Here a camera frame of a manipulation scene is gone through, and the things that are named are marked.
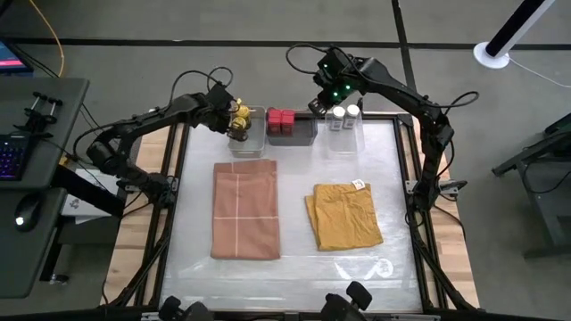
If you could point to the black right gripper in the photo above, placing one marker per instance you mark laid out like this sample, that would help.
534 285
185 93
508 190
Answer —
336 76

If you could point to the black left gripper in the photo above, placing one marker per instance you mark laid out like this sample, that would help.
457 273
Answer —
220 109

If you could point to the yellow-lid spice jar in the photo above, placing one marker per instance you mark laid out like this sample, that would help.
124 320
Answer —
239 124
243 111

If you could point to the white-lid spice jar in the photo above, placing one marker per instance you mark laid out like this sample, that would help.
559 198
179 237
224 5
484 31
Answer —
338 111
352 110

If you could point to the red spice box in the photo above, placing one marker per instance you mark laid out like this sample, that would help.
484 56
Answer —
274 117
288 117

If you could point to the mustard yellow cloth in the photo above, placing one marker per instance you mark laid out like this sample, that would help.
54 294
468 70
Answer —
348 218

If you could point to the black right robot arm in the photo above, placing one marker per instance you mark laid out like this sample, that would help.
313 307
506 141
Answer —
401 89

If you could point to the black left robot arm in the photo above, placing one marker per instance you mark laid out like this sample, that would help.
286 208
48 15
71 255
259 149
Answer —
134 122

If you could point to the beige plastic bin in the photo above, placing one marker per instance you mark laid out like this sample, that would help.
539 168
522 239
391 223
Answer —
254 149

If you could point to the clear plastic bin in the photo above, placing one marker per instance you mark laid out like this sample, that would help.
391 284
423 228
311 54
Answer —
345 142

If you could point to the dark grey plastic bin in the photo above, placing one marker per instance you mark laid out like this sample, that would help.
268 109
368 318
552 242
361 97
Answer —
292 140

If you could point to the salmon pink folded cloth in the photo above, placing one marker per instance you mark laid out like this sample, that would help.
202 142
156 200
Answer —
259 200

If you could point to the grey side desk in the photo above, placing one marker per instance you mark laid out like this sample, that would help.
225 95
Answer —
73 134

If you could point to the white printed paper sheet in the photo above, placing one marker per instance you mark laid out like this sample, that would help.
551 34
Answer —
89 207

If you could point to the white round-base pole stand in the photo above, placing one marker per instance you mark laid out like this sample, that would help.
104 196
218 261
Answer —
490 58

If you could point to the black clamp stand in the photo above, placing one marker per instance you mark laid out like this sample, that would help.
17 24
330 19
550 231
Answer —
40 118

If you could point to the backlit black keyboard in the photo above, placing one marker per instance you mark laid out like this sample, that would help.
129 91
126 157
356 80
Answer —
13 156

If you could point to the black computer mouse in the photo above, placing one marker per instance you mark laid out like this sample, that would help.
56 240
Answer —
27 211

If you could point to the monitor with pink screen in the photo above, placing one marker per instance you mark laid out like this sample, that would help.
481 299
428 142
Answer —
11 58

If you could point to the desk caster wheel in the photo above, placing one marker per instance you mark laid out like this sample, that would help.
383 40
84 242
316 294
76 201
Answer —
58 279

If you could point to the black metal stand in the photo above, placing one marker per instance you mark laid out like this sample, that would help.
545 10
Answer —
548 214

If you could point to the small black frame clamp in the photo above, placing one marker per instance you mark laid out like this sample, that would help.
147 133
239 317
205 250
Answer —
360 106

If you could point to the black aluminium table frame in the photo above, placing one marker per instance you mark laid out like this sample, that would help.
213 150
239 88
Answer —
178 117

